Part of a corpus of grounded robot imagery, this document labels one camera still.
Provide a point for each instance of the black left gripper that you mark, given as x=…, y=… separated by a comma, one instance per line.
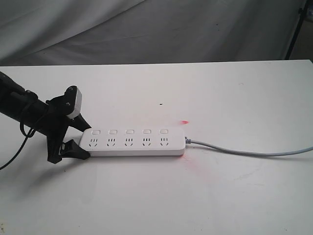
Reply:
x=56, y=124

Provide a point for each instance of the white five-socket power strip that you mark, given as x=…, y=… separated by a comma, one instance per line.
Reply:
x=134, y=142

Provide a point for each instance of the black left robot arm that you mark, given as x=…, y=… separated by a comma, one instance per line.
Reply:
x=23, y=106

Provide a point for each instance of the grey backdrop cloth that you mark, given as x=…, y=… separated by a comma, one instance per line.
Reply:
x=99, y=32

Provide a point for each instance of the black tripod stand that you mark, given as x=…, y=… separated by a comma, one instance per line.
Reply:
x=301, y=16

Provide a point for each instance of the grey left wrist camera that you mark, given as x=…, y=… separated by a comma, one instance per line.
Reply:
x=77, y=105

